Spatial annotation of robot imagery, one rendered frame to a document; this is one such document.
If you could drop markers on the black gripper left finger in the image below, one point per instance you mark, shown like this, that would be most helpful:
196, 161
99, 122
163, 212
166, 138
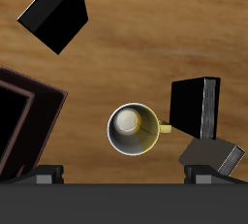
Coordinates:
48, 173

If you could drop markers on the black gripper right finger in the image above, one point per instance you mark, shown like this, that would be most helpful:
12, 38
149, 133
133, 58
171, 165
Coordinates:
197, 173

